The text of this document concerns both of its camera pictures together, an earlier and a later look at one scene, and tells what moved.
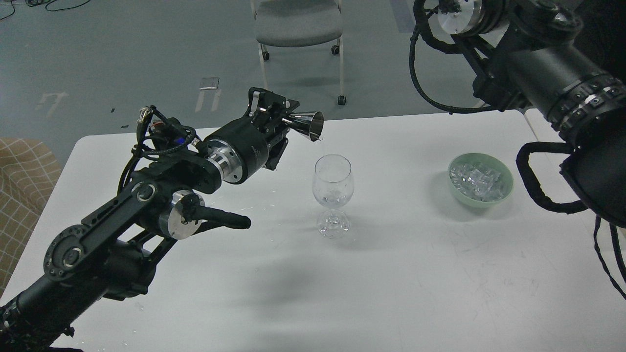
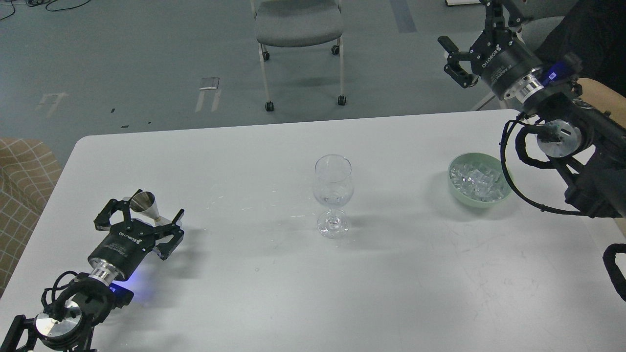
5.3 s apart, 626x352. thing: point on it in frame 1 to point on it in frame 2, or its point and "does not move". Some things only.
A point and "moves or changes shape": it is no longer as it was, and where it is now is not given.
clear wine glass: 333,187 does not move
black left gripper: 259,137 to 127,243
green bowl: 479,180 does not move
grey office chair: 290,23 does not move
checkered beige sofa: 29,168 does not move
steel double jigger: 310,124 moves or changes shape
